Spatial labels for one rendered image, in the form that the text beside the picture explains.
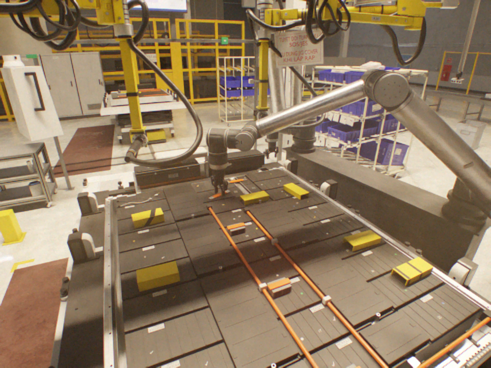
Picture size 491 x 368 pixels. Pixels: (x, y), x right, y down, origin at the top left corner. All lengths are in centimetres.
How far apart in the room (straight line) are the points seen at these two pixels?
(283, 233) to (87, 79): 943
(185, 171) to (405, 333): 150
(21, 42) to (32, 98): 243
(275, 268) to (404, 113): 88
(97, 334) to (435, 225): 193
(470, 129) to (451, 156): 582
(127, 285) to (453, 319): 116
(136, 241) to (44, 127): 275
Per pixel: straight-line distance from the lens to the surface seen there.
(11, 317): 288
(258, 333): 95
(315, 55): 209
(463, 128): 740
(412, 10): 208
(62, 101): 1044
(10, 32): 148
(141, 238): 140
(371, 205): 232
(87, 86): 1030
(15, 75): 385
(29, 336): 266
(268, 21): 211
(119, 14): 161
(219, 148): 153
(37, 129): 393
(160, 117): 621
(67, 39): 143
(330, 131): 415
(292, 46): 211
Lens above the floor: 179
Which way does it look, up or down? 25 degrees down
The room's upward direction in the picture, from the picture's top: straight up
